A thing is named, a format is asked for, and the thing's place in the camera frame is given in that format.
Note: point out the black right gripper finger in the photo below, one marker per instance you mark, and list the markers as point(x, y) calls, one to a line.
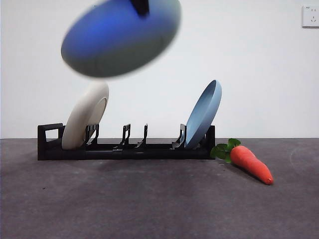
point(140, 7)

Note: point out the orange carrot with green leaves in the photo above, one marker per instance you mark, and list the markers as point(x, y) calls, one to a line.
point(249, 161)

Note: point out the blue plate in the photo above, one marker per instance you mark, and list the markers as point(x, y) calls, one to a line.
point(202, 119)

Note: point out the white wall socket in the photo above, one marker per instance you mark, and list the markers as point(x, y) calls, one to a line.
point(311, 16)

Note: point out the cream plate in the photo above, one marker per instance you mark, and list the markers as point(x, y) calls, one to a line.
point(84, 117)

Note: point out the black plate rack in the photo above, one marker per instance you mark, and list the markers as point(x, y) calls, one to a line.
point(174, 154)

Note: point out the green plate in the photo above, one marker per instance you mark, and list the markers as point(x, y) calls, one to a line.
point(112, 49)

